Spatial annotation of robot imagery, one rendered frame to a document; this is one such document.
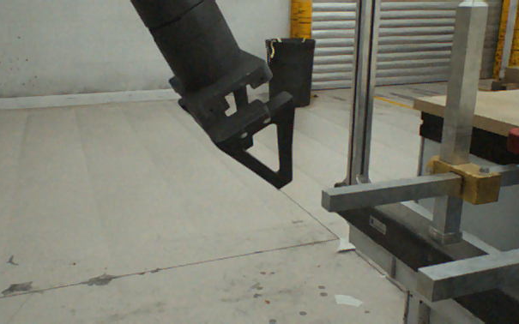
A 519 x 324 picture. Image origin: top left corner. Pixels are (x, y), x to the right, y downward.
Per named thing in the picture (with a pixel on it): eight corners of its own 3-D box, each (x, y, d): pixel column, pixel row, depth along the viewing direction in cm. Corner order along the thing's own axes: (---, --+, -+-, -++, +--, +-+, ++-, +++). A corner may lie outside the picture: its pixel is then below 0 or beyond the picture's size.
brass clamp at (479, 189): (472, 206, 89) (475, 177, 88) (420, 181, 101) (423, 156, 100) (501, 201, 91) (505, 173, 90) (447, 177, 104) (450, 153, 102)
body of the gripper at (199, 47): (237, 60, 49) (198, -15, 46) (278, 82, 40) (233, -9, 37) (177, 97, 48) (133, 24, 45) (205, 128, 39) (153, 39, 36)
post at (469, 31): (440, 266, 101) (472, 0, 86) (428, 257, 104) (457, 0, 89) (455, 262, 102) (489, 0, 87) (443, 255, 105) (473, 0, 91)
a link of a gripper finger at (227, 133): (295, 145, 49) (250, 56, 44) (331, 171, 42) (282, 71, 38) (232, 185, 48) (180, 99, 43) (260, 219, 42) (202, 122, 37)
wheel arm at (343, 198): (329, 218, 84) (330, 193, 83) (319, 210, 87) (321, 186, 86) (540, 186, 99) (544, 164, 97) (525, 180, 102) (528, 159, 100)
